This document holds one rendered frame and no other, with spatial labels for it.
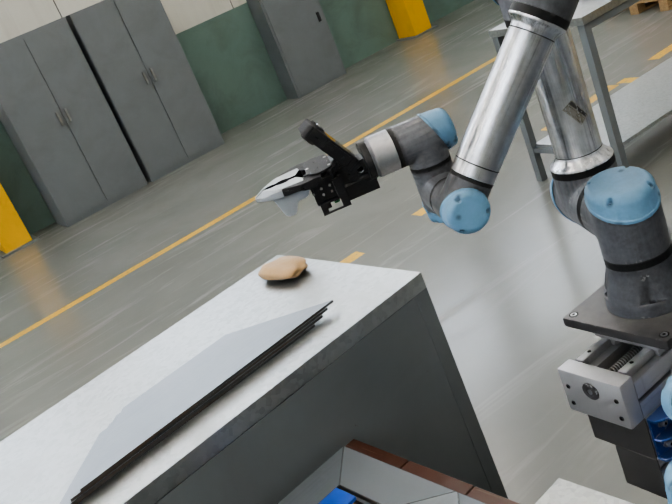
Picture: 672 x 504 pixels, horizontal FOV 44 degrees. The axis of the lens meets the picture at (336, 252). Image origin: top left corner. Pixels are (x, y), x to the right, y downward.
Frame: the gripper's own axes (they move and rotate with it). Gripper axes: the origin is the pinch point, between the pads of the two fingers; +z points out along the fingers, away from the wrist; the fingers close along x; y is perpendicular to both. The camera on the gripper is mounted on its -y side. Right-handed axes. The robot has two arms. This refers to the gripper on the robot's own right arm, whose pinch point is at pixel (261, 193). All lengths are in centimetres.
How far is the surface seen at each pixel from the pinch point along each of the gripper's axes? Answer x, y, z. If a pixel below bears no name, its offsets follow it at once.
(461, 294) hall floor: 205, 175, -61
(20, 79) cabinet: 754, 93, 203
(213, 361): 23, 42, 26
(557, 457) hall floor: 66, 156, -51
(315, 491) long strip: -8, 60, 14
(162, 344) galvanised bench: 51, 48, 40
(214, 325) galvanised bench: 48, 48, 26
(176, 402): 12, 40, 34
